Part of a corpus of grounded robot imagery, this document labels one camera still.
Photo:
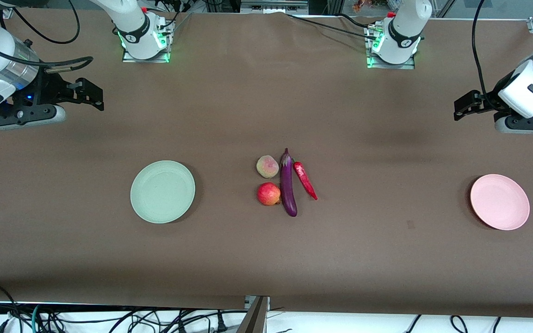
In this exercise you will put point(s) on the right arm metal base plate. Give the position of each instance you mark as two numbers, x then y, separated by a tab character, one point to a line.
146	59

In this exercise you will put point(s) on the yellowish pink peach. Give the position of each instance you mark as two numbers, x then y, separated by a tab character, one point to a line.
267	167

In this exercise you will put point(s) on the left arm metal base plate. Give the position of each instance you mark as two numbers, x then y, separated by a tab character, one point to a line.
391	66

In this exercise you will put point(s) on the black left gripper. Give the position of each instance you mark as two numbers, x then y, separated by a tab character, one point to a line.
487	100

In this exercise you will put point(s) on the red chili pepper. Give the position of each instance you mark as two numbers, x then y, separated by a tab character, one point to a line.
304	179

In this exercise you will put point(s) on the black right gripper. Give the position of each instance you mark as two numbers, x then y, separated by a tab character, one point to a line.
50	89

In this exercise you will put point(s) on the orange background object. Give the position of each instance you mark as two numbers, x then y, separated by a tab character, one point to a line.
363	5

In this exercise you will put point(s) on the black power plug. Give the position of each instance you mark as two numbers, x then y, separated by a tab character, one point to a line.
220	323

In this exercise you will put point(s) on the brown support post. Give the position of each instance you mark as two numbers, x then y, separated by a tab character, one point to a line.
255	320

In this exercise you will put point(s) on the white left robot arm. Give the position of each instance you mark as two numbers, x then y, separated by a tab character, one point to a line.
405	27

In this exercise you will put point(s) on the pink plate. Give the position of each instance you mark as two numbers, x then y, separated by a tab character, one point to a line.
500	202

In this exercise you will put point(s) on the red apple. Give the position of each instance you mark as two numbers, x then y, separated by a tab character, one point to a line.
269	194

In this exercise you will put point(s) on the brown table cover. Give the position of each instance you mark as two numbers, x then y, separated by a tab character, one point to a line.
266	92

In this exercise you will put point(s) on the light green plate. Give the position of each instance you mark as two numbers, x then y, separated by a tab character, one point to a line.
162	192

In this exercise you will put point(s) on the purple eggplant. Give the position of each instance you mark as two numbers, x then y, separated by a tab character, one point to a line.
288	189

